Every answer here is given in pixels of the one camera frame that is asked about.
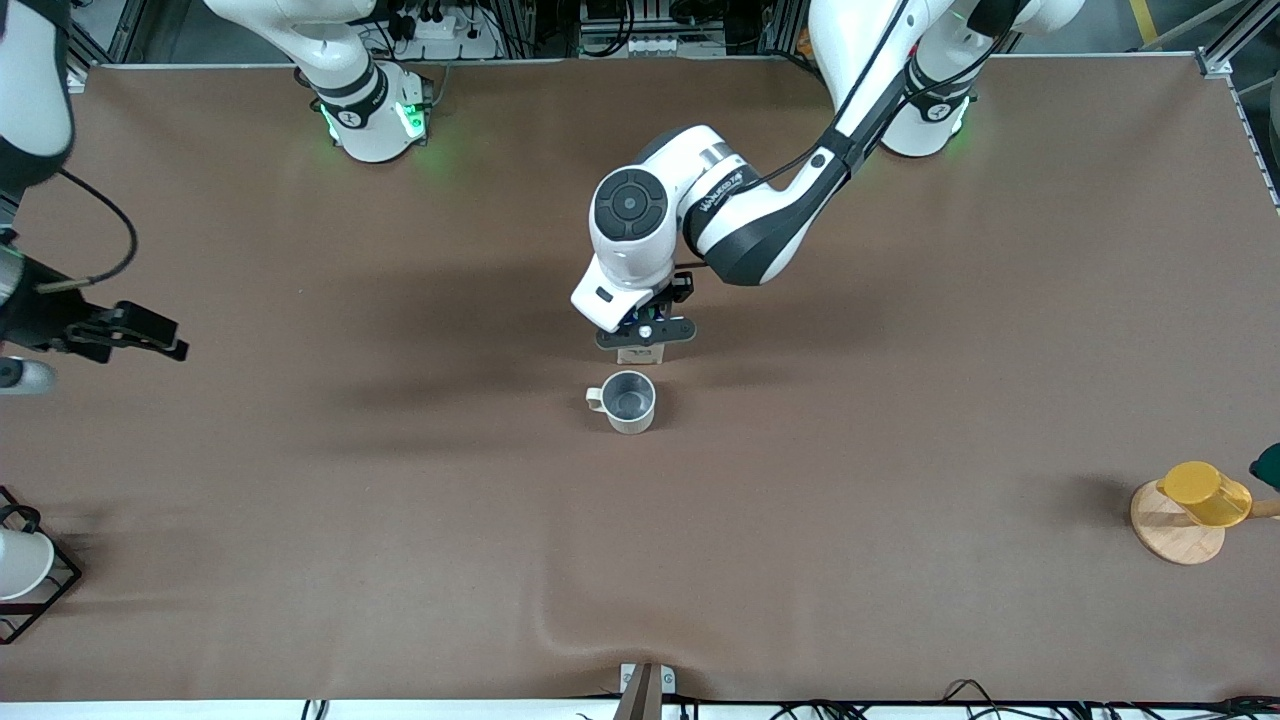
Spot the aluminium frame profile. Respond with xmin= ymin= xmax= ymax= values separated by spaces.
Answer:
xmin=65 ymin=0 xmax=136 ymax=93

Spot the round wooden mug stand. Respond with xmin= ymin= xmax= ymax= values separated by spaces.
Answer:
xmin=1130 ymin=480 xmax=1280 ymax=567

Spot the metal table clamp bracket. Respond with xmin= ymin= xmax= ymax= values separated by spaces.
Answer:
xmin=612 ymin=662 xmax=677 ymax=720

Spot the white power strip with plugs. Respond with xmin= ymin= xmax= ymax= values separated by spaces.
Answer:
xmin=385 ymin=0 xmax=504 ymax=59

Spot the yellow cup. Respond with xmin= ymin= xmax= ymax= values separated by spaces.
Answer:
xmin=1157 ymin=461 xmax=1253 ymax=528

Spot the white cup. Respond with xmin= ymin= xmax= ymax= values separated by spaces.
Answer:
xmin=0 ymin=527 xmax=56 ymax=602

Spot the black wire rack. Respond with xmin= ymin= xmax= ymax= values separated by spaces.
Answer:
xmin=0 ymin=486 xmax=84 ymax=645

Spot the beige ceramic mug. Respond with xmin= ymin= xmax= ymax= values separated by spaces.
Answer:
xmin=585 ymin=371 xmax=658 ymax=435

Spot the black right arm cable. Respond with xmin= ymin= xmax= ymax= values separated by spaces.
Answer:
xmin=38 ymin=168 xmax=139 ymax=293

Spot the brown table cloth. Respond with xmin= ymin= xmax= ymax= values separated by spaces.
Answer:
xmin=0 ymin=55 xmax=1280 ymax=703

